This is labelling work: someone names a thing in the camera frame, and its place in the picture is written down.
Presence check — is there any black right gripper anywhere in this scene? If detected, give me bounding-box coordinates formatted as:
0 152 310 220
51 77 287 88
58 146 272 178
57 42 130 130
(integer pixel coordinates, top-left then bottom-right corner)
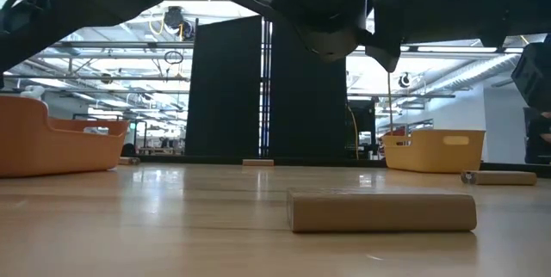
511 33 551 113

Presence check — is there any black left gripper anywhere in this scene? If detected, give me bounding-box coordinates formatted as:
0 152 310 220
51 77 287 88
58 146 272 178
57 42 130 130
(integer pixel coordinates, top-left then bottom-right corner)
365 0 551 74

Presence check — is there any yellow plastic bin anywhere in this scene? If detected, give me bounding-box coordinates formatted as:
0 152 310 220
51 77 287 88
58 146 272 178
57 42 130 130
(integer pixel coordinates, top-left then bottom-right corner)
381 128 487 175

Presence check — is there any black folding partition screen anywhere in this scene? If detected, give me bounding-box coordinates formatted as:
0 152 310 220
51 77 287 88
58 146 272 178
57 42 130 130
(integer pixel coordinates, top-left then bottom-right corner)
184 14 349 160

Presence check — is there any black ceiling-hung device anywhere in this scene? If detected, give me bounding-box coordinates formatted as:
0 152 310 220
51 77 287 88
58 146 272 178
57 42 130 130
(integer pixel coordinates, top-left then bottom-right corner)
163 5 195 40

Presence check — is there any orange plastic bin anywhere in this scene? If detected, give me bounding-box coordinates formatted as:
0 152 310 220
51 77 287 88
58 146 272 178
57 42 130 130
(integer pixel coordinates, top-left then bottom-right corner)
0 95 131 180

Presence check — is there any white humanoid robot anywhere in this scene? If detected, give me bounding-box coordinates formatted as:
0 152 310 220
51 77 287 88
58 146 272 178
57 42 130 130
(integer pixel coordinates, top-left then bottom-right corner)
18 84 46 103

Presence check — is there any yellow extension cable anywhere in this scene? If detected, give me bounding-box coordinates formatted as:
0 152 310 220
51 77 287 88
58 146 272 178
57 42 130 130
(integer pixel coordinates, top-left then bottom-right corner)
347 104 362 161

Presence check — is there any black aluminium table frame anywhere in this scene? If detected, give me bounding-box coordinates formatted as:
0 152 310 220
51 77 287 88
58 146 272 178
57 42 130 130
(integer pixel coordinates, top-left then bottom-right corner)
128 153 551 179

